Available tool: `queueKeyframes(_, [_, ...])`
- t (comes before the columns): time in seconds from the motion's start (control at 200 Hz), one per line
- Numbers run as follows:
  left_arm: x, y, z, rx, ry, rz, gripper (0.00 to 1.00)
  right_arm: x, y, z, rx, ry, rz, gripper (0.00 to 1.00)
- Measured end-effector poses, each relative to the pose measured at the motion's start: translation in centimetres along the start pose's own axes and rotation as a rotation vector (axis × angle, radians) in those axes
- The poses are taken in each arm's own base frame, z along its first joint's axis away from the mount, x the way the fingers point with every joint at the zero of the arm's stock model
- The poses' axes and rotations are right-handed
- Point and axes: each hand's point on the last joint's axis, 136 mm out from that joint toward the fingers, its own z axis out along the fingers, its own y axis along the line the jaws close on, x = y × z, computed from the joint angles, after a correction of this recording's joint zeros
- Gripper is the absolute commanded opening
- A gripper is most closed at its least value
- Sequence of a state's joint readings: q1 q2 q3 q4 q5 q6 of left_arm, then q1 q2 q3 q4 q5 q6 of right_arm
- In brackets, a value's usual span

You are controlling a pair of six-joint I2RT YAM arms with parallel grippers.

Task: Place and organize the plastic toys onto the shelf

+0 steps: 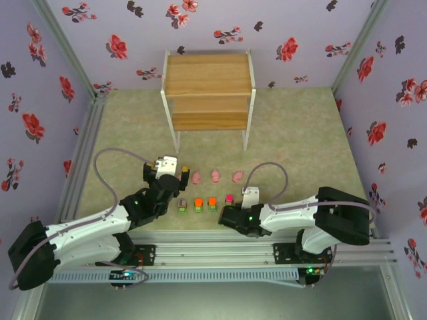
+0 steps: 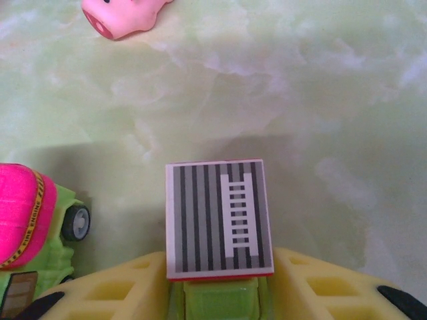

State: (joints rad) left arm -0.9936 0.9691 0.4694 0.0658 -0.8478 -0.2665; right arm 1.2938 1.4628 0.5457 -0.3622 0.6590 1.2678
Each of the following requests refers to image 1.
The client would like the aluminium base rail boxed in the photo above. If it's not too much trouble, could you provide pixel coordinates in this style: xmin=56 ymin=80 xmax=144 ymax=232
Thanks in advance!
xmin=56 ymin=229 xmax=400 ymax=267

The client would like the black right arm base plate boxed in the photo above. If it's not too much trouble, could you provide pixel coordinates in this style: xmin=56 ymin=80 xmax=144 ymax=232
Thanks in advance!
xmin=272 ymin=243 xmax=334 ymax=266

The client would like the grey slotted cable duct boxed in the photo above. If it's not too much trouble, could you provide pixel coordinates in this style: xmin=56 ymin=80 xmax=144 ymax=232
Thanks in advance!
xmin=45 ymin=269 xmax=300 ymax=284

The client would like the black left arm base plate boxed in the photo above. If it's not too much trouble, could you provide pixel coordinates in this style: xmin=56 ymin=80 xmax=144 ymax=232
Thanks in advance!
xmin=95 ymin=244 xmax=157 ymax=267

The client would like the grey left arm cable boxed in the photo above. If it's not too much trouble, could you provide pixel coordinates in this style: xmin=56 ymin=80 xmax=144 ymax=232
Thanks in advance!
xmin=8 ymin=147 xmax=156 ymax=291

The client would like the aluminium side rail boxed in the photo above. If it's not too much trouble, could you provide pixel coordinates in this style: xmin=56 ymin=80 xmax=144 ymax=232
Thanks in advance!
xmin=49 ymin=91 xmax=109 ymax=234

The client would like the wooden shelf with white frame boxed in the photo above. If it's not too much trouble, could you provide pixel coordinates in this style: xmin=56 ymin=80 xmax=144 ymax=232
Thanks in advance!
xmin=159 ymin=49 xmax=257 ymax=153

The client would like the aluminium corner post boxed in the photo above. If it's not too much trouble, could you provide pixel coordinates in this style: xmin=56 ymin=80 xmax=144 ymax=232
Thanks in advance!
xmin=330 ymin=0 xmax=392 ymax=97
xmin=31 ymin=0 xmax=107 ymax=101

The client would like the aluminium frame bar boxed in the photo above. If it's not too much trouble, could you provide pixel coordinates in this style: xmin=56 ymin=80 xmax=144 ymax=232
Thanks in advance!
xmin=380 ymin=263 xmax=413 ymax=320
xmin=9 ymin=288 xmax=46 ymax=320

